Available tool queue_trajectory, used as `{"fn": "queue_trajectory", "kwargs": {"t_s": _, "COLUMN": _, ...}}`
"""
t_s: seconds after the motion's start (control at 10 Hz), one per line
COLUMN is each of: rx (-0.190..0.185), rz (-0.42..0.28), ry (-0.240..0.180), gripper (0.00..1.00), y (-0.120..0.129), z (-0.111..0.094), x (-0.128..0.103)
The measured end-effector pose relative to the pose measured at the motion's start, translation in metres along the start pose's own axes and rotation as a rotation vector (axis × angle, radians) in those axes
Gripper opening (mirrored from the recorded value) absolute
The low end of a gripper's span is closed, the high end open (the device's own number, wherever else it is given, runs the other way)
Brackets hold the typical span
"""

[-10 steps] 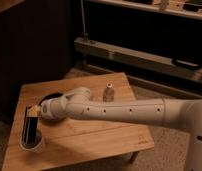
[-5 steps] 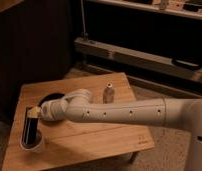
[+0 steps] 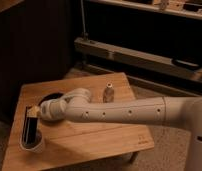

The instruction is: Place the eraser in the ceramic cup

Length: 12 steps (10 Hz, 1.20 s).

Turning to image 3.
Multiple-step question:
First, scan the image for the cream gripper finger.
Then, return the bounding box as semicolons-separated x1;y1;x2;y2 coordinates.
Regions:
27;106;40;118

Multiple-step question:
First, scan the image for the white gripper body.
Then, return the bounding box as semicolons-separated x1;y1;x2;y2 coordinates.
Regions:
40;99;67;121

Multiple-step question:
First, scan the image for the black rectangular eraser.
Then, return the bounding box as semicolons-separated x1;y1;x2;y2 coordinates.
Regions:
22;107;38;143

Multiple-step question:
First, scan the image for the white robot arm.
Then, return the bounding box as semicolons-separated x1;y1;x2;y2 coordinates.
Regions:
28;88;202;171

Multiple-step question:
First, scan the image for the wooden table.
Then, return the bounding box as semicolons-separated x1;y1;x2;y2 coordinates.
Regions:
2;73;154;171

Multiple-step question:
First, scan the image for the metal pole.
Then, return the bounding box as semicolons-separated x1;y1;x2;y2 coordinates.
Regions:
80;0;88;41

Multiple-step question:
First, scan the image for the wooden shelf with items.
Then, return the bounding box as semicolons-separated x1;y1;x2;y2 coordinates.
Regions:
88;0;202;20

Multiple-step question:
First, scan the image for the black handle on bench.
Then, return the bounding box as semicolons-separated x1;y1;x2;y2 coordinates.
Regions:
171;59;202;71

